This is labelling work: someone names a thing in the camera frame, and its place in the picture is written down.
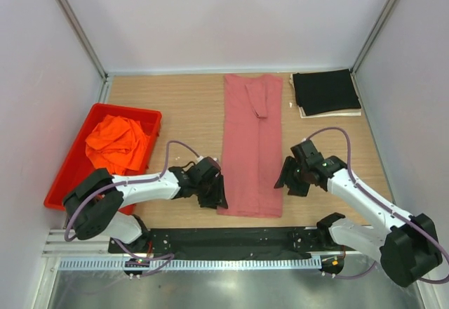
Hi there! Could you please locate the pink polo t shirt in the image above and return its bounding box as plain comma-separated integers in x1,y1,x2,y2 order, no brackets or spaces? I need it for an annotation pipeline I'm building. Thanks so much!
217,74,283,218

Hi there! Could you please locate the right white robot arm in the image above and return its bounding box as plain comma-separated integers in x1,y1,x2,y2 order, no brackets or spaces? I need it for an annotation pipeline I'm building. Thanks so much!
274,140,444,287

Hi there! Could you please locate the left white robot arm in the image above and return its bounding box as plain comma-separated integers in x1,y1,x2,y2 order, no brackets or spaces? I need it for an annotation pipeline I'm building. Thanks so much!
62,157,228,253

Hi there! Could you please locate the folded black t shirt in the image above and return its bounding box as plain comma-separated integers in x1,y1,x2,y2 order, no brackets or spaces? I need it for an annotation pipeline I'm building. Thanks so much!
293,69,362,117

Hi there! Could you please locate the orange t shirt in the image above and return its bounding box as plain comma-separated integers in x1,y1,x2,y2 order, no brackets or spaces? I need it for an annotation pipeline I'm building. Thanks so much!
85,114,150,176

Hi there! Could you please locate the red plastic bin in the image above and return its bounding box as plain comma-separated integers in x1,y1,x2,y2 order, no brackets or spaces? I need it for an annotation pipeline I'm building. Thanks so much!
43,103,162,211

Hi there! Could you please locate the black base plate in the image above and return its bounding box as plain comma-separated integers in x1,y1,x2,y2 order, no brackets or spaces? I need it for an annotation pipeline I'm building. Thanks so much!
128,227,341,260

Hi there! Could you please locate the white slotted cable duct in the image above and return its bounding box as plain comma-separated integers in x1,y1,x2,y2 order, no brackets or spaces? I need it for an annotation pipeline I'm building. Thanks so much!
58,256,321,272

